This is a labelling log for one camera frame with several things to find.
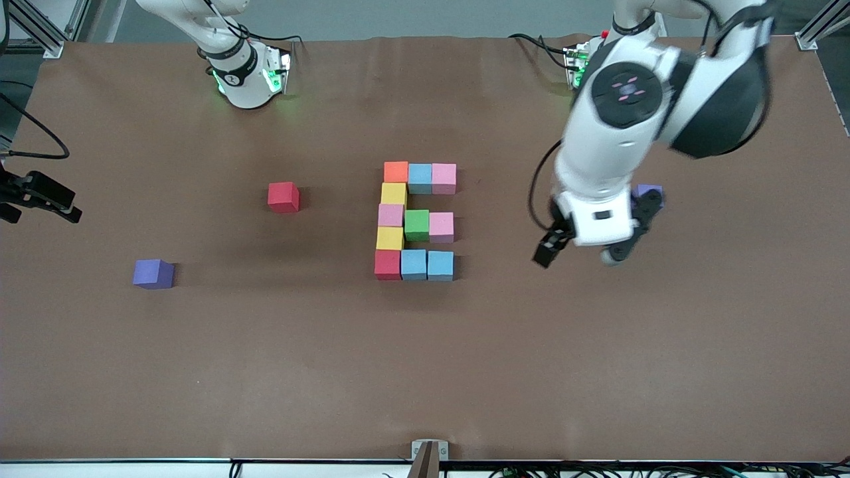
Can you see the red foam cube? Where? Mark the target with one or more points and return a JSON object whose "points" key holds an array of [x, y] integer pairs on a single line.
{"points": [[388, 264], [283, 197]]}

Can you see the grey base connector plate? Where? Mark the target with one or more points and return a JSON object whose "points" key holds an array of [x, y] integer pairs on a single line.
{"points": [[575, 65], [282, 70]]}

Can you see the brown table mat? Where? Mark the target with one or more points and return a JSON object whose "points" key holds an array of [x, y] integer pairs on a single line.
{"points": [[412, 372]]}

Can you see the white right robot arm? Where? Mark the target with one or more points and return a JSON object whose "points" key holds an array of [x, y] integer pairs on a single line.
{"points": [[242, 79]]}

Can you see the purple foam cube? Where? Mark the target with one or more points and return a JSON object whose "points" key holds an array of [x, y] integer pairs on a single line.
{"points": [[153, 273], [649, 190]]}

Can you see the yellow foam cube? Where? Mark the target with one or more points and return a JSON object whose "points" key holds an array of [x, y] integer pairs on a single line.
{"points": [[394, 194], [390, 238]]}

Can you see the aluminium frame profile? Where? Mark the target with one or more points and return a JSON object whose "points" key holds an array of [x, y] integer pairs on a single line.
{"points": [[807, 38], [53, 46]]}

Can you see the orange foam cube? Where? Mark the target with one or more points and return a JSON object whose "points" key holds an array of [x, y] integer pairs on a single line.
{"points": [[396, 172]]}

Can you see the blue foam cube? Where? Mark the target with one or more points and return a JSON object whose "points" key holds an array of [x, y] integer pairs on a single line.
{"points": [[420, 178], [440, 265], [414, 264]]}

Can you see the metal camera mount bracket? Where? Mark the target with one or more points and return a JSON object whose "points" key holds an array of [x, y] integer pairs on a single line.
{"points": [[429, 451]]}

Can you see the green foam cube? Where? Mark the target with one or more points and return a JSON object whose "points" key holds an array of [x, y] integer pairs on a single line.
{"points": [[417, 224]]}

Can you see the pink foam cube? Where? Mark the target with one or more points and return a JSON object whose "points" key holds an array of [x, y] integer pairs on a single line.
{"points": [[391, 214], [441, 227], [443, 178]]}

